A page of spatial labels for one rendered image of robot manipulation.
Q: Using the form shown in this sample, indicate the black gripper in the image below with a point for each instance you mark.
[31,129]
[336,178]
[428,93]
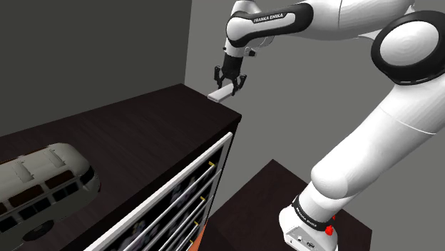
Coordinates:
[232,66]

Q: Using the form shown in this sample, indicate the white bar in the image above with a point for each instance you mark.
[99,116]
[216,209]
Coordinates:
[219,94]

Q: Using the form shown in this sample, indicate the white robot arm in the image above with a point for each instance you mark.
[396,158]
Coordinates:
[368,149]

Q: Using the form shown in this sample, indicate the dark wooden chest of drawers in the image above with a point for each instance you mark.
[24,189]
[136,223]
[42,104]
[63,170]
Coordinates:
[146,125]

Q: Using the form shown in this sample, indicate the dark robot stand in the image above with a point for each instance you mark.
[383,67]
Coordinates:
[250,215]

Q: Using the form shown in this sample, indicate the white toy van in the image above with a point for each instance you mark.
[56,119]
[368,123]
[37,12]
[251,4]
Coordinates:
[41,189]

